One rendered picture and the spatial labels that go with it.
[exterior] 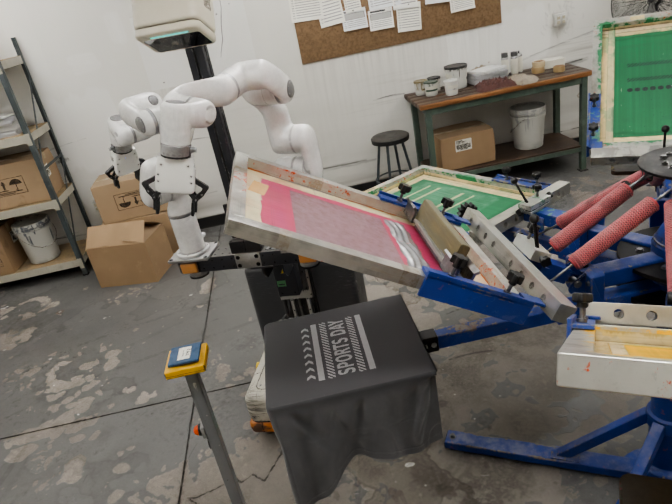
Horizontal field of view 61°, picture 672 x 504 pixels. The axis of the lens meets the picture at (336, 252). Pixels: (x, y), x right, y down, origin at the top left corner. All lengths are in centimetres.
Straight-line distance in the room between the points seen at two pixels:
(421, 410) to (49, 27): 461
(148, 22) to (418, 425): 140
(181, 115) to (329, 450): 102
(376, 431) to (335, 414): 15
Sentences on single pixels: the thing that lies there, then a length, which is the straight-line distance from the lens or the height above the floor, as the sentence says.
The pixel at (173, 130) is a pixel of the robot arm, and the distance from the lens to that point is 148.
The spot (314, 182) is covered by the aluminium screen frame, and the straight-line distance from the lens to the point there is 181.
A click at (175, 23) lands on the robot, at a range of 179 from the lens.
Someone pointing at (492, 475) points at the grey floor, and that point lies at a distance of 264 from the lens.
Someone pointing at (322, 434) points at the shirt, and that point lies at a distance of 171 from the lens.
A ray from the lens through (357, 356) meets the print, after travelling 172.
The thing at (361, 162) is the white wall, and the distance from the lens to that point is 555.
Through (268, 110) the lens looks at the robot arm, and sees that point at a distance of 188.
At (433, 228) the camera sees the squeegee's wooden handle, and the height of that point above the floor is 127.
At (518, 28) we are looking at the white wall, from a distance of 577.
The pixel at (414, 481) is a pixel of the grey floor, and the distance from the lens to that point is 263.
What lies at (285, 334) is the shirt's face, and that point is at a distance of 190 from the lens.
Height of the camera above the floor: 197
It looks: 26 degrees down
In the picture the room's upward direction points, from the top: 11 degrees counter-clockwise
